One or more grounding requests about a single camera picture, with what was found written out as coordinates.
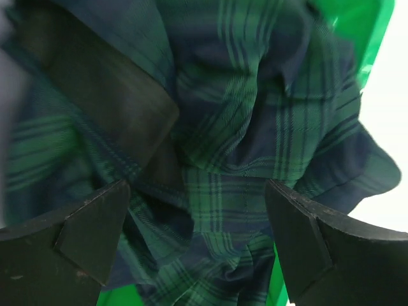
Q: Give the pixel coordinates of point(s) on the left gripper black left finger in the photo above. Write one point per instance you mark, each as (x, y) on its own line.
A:
(64, 257)

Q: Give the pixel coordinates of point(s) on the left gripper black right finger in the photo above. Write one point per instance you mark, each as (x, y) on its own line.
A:
(329, 258)

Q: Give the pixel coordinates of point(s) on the green navy plaid skirt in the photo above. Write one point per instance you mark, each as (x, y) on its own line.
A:
(197, 104)

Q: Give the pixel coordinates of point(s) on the green plastic tray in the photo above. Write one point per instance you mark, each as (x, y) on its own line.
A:
(364, 23)

